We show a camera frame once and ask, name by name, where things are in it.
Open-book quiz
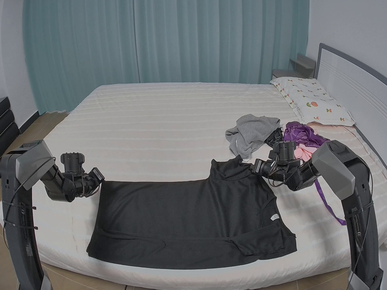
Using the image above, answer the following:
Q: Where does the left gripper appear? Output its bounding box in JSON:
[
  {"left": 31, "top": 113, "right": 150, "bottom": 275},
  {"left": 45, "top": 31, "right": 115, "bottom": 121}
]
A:
[{"left": 82, "top": 167, "right": 105, "bottom": 195}]

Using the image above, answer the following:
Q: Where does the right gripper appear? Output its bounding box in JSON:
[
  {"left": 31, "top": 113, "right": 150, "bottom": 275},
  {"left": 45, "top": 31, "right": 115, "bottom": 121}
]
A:
[{"left": 252, "top": 158, "right": 277, "bottom": 179}]

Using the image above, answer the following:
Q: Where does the black T-shirt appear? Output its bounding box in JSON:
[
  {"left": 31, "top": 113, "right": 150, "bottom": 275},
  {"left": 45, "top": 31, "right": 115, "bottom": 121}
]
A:
[{"left": 86, "top": 154, "right": 298, "bottom": 265}]

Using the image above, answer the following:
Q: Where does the bed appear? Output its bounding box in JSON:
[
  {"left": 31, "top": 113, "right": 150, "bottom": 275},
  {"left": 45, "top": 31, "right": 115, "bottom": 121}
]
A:
[{"left": 32, "top": 42, "right": 387, "bottom": 285}]

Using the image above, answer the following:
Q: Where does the black patterned garment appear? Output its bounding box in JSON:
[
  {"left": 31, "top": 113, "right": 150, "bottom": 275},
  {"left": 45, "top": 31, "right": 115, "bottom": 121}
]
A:
[{"left": 264, "top": 127, "right": 286, "bottom": 149}]

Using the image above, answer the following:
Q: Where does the pink garment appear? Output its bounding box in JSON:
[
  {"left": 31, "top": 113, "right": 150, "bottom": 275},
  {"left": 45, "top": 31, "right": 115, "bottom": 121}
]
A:
[{"left": 295, "top": 145, "right": 315, "bottom": 161}]

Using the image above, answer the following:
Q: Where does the grey garment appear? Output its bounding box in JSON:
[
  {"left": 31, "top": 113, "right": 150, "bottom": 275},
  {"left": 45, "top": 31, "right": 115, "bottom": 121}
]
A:
[{"left": 225, "top": 114, "right": 281, "bottom": 158}]

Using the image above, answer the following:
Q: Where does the purple garment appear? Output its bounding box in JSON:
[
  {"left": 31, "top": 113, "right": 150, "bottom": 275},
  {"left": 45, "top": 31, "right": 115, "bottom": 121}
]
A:
[{"left": 283, "top": 121, "right": 347, "bottom": 226}]

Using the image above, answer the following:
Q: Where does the white printed pillow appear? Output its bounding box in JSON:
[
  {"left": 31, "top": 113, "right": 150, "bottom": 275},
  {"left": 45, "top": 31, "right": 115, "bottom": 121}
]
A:
[{"left": 270, "top": 76, "right": 356, "bottom": 127}]

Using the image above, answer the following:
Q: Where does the black chest of drawers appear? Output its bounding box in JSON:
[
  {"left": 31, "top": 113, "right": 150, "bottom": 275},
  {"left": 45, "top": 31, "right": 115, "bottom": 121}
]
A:
[{"left": 0, "top": 96, "right": 20, "bottom": 150}]

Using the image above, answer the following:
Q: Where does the grey bedside table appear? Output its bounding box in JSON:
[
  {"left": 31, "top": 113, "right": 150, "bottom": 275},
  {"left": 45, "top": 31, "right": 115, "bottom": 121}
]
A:
[{"left": 272, "top": 53, "right": 316, "bottom": 78}]

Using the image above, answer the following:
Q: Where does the blue-green curtain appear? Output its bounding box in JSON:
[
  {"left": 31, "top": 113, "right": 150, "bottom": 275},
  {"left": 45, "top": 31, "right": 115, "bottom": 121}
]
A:
[
  {"left": 23, "top": 0, "right": 141, "bottom": 114},
  {"left": 133, "top": 0, "right": 310, "bottom": 84}
]

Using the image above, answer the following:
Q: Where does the black cable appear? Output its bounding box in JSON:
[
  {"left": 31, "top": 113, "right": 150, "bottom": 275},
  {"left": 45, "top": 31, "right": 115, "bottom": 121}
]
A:
[
  {"left": 2, "top": 157, "right": 57, "bottom": 223},
  {"left": 345, "top": 159, "right": 375, "bottom": 220}
]

